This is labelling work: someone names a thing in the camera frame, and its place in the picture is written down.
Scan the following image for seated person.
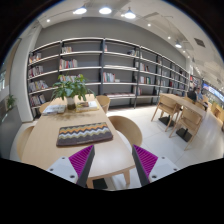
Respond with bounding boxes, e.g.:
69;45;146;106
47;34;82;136
187;87;197;102

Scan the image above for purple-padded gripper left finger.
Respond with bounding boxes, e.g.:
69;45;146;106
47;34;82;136
47;145;95;187

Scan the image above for wooden chair back aisle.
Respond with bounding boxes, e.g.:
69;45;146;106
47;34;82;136
156;94;181;130

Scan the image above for long wooden table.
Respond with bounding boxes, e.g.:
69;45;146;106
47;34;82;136
21;93;136;190

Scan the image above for large grey bookshelf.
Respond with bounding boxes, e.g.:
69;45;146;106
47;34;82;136
27;37;190;116

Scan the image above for white open book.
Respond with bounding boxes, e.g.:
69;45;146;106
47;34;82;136
42;105;66;115

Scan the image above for wooden chair front aisle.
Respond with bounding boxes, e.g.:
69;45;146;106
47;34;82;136
170;107;202;145

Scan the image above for small plant by window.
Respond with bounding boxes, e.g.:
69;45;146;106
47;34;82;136
6;95;16;110

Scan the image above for wooden chair far right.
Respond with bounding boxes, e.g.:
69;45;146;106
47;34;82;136
97;95;110;113

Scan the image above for wooden chair near right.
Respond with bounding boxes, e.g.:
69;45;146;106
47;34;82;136
108;116;142;146

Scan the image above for wooden chair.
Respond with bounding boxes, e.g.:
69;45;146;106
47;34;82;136
97;95;110;113
39;102;51;114
108;116;142;146

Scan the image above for stacked books on table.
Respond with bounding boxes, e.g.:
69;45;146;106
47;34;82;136
76;101;98;112

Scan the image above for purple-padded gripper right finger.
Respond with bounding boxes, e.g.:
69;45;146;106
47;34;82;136
132;145;179;186

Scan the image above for wooden chair far left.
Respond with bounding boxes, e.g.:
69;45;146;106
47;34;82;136
39;102;51;114

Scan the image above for wooden chair aisle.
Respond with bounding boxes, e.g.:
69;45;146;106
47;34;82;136
156;94;181;130
170;107;202;145

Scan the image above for zigzag patterned folded towel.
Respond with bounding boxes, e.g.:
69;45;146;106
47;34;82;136
56;122;113;147

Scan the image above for green potted plant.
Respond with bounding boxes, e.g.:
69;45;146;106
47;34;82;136
51;74;95;110

